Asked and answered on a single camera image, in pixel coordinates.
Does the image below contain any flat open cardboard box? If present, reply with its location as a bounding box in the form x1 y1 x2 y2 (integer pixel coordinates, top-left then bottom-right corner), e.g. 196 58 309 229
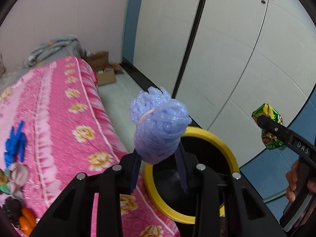
95 63 123 86

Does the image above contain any orange green snack packet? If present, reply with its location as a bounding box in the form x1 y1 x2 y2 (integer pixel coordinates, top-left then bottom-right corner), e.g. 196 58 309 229
0 170 10 195

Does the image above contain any white wardrobe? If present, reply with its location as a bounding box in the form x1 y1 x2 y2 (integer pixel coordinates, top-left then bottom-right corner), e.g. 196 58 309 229
122 0 315 165

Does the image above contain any orange peel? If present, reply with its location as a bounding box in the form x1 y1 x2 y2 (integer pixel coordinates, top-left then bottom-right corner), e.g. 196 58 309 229
19 208 36 236

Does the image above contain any person's right hand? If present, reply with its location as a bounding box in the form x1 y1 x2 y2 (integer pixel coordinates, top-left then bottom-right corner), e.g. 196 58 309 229
285 159 316 202

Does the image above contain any blue rubber glove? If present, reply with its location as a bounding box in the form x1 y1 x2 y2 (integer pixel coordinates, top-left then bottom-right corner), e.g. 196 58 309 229
4 120 27 168

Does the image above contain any beige pink cloth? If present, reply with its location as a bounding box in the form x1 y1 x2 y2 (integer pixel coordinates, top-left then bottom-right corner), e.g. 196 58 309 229
7 162 29 201

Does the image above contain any purple foam net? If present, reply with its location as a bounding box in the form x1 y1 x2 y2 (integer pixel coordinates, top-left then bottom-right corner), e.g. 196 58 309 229
130 87 192 165

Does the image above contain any green yellow snack wrapper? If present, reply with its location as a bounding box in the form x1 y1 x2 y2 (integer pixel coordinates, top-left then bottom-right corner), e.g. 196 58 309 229
251 103 286 150

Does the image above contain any yellow rimmed black trash bin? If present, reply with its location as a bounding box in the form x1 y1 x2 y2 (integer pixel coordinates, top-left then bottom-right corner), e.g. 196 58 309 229
143 126 239 225

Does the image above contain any grey folded blanket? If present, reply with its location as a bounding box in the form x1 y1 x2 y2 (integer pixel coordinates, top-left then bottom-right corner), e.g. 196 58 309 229
24 34 84 68

